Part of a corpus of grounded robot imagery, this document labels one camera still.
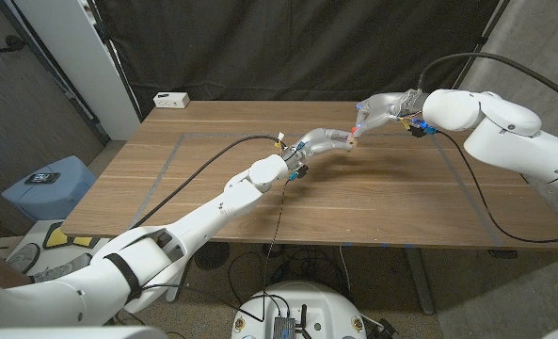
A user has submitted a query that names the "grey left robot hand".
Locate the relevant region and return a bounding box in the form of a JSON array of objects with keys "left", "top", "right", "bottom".
[{"left": 282, "top": 127, "right": 355, "bottom": 167}]

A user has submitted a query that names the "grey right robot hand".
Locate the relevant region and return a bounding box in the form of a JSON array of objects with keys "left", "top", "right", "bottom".
[{"left": 353, "top": 89, "right": 430, "bottom": 139}]

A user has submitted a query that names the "black backdrop curtain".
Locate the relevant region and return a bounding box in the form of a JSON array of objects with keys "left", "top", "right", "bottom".
[{"left": 92, "top": 0, "right": 501, "bottom": 117}]

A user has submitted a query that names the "black backdrop stand pole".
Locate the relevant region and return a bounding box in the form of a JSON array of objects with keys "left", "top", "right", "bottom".
[
  {"left": 445, "top": 0, "right": 513, "bottom": 103},
  {"left": 84, "top": 0, "right": 144, "bottom": 122}
]

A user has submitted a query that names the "white power outlet box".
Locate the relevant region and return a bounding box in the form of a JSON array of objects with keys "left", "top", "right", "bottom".
[{"left": 152, "top": 91, "right": 191, "bottom": 109}]

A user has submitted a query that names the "round black floor fan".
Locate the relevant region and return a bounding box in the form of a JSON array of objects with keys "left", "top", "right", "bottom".
[{"left": 194, "top": 241, "right": 231, "bottom": 270}]

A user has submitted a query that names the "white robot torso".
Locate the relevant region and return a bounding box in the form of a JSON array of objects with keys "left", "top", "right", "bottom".
[{"left": 230, "top": 281, "right": 368, "bottom": 339}]

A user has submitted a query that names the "grey table leg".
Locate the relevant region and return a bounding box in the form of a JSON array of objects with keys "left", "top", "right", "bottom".
[{"left": 403, "top": 247, "right": 436, "bottom": 315}]

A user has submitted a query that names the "grey electronics module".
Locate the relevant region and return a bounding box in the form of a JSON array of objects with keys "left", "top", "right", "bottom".
[{"left": 272, "top": 315, "right": 297, "bottom": 339}]

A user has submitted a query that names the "white table leg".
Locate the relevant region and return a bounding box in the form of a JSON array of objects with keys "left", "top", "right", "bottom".
[{"left": 165, "top": 263, "right": 193, "bottom": 303}]

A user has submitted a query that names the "white pillar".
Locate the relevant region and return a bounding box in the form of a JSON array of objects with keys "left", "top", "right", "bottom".
[{"left": 12, "top": 0, "right": 141, "bottom": 141}]

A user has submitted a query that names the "blue padded stool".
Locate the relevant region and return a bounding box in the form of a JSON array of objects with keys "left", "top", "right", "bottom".
[{"left": 0, "top": 155, "right": 98, "bottom": 222}]

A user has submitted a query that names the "grey sneaker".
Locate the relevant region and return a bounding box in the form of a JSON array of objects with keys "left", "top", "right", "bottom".
[{"left": 31, "top": 252, "right": 94, "bottom": 283}]

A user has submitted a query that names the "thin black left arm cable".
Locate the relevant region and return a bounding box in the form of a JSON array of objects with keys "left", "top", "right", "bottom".
[{"left": 139, "top": 178, "right": 292, "bottom": 324}]

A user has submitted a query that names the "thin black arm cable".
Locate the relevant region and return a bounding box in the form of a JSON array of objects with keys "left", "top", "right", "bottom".
[
  {"left": 433, "top": 130, "right": 558, "bottom": 245},
  {"left": 139, "top": 178, "right": 292, "bottom": 324}
]

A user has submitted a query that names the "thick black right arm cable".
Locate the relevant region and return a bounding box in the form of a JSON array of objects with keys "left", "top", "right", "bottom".
[{"left": 417, "top": 51, "right": 558, "bottom": 109}]

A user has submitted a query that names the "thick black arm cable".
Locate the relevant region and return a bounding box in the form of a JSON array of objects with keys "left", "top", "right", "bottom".
[
  {"left": 130, "top": 134, "right": 287, "bottom": 231},
  {"left": 417, "top": 51, "right": 558, "bottom": 109}
]

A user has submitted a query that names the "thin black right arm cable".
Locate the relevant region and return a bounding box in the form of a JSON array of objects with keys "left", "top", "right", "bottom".
[{"left": 433, "top": 130, "right": 558, "bottom": 245}]

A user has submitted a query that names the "black floor cable tangle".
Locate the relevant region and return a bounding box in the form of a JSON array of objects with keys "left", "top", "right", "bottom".
[{"left": 226, "top": 242, "right": 355, "bottom": 302}]

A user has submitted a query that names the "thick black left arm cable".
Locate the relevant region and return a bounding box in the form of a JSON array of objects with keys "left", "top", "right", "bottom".
[{"left": 130, "top": 134, "right": 287, "bottom": 231}]

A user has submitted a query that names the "black wall rail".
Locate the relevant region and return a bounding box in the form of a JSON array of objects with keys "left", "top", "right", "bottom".
[{"left": 0, "top": 0, "right": 111, "bottom": 143}]

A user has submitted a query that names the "black door handle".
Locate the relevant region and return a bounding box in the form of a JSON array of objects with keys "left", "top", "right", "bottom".
[{"left": 0, "top": 35, "right": 28, "bottom": 54}]

